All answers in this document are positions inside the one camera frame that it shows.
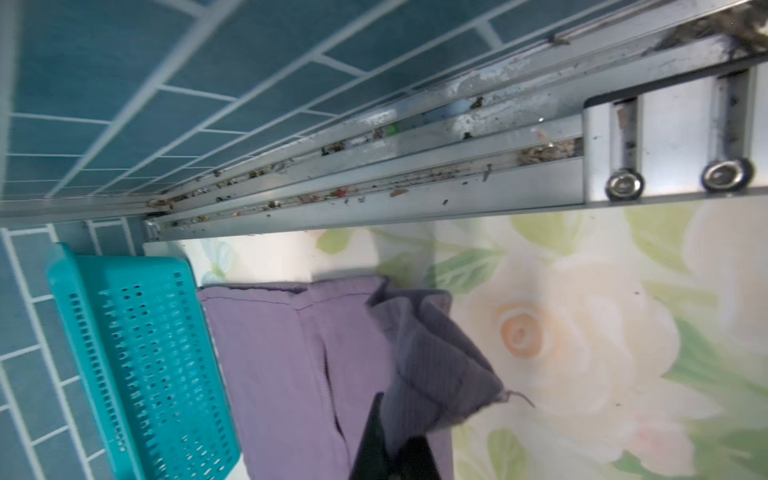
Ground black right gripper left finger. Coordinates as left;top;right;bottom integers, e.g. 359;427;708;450
349;392;390;480

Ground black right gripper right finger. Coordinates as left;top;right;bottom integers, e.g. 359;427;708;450
392;436;441;480

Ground teal perforated plastic basket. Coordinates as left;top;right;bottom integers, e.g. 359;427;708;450
46;243;241;479

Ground purple trousers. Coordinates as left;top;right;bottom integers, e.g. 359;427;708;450
198;276;514;479

